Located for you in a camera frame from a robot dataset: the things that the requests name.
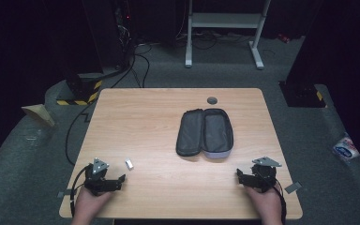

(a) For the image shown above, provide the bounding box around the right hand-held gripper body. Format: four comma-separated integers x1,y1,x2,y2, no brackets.
243,156,283,194

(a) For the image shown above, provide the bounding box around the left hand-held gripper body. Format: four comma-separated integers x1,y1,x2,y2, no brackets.
83,157,120,198

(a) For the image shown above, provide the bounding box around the black zip pencil case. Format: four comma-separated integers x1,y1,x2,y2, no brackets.
175,108,234,159

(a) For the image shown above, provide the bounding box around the person's left hand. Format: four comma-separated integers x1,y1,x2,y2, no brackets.
71,187,113,225

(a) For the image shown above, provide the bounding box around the person's right hand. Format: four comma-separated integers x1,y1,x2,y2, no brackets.
246,185,284,225

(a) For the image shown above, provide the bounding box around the grey tape strip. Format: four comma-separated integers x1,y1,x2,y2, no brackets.
56,188,73,199
284,181,303,195

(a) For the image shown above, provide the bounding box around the beige cardboard wedge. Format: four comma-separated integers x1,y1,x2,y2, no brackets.
21,103,56,128

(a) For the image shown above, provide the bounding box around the white blue plastic packet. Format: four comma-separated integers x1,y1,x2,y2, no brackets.
332,132,360,162

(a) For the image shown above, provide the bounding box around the black yellow striped stand base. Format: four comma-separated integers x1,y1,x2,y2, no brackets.
55,73,104,107

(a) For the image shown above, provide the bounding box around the small red object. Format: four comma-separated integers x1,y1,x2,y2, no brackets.
277,33,292,44

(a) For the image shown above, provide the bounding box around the dark equipment rack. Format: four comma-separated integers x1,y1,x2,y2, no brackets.
82,0,137,71

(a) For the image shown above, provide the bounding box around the white metal stand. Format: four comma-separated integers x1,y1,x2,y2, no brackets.
185,0,272,70

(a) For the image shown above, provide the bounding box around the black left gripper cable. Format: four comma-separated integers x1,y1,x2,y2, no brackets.
69,164,90,218

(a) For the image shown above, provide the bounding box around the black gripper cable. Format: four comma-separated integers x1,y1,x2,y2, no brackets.
273,179,288,225
69,164,90,218

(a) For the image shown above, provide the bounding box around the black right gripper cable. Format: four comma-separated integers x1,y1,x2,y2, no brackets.
273,179,288,225

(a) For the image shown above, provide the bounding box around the long black floor cable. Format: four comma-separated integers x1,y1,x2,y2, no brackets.
64,46,137,167

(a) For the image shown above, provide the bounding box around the looped black floor cable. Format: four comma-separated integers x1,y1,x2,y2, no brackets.
133,44,153,89

